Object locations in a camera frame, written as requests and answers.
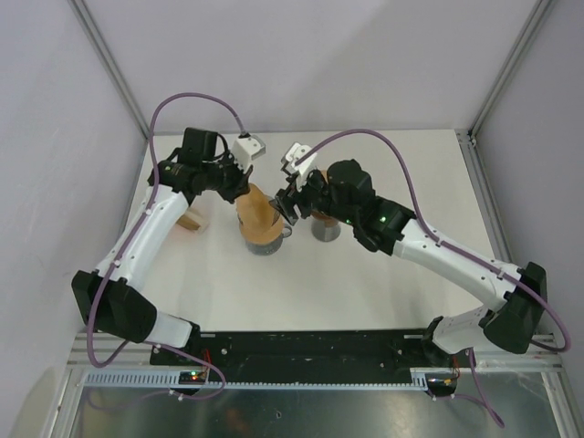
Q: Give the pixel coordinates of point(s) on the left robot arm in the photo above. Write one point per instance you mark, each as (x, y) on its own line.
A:
(109, 297)

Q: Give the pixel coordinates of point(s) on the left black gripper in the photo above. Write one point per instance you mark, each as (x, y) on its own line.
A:
(240, 186)

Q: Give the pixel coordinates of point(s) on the clear glass pitcher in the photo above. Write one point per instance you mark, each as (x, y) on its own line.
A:
(272, 247)

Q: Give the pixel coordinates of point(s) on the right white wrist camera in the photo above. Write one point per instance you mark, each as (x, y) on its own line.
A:
(297, 164)

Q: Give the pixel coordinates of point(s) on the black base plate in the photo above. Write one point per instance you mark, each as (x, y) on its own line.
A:
(335, 357)

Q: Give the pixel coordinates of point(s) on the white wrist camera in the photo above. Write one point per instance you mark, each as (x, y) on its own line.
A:
(297, 164)
(246, 150)

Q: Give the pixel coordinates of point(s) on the grey cable duct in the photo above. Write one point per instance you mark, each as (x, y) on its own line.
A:
(175, 379)

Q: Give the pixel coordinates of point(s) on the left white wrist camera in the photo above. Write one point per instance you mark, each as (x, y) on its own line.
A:
(246, 150)

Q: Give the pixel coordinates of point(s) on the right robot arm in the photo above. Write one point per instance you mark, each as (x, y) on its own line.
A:
(510, 295)

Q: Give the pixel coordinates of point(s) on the coffee filter pack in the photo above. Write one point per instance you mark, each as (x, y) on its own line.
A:
(192, 220)

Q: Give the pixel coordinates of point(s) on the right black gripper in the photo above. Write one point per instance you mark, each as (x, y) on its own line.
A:
(286, 200)

